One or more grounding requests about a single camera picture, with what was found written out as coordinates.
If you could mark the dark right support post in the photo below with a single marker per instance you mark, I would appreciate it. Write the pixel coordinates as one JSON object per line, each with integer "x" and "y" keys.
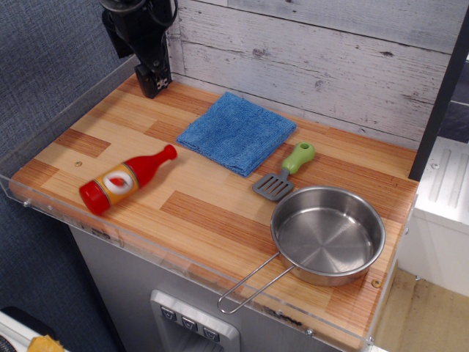
{"x": 445, "y": 93}

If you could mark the red toy sauce bottle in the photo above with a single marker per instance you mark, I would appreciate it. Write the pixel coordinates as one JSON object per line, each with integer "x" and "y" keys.
{"x": 123, "y": 180}

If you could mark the blue folded cloth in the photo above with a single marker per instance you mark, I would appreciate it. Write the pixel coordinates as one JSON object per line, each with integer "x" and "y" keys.
{"x": 237, "y": 134}

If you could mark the clear acrylic table guard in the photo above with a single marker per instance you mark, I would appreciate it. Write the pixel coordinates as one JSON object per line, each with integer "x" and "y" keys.
{"x": 66, "y": 118}

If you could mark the grey cabinet with dispenser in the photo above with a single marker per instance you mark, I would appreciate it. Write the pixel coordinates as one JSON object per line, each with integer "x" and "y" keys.
{"x": 155, "y": 308}

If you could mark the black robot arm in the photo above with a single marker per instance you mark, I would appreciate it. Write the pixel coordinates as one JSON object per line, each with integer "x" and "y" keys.
{"x": 139, "y": 27}

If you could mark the dark support post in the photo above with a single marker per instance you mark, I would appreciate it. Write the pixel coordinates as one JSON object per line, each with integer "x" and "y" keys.
{"x": 169, "y": 55}
{"x": 445, "y": 93}

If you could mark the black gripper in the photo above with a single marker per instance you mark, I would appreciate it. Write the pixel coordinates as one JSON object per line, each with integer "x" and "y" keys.
{"x": 137, "y": 27}

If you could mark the white ribbed side counter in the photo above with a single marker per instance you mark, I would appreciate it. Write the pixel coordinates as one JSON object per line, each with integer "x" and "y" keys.
{"x": 435, "y": 244}

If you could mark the dark left support post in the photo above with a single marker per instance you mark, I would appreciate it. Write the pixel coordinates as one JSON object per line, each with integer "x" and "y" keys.
{"x": 169, "y": 55}

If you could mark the green handled grey spatula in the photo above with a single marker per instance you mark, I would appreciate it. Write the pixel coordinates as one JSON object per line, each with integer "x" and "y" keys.
{"x": 274, "y": 186}

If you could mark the stainless steel pan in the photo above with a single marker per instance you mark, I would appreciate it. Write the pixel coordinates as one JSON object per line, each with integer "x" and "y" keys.
{"x": 325, "y": 236}

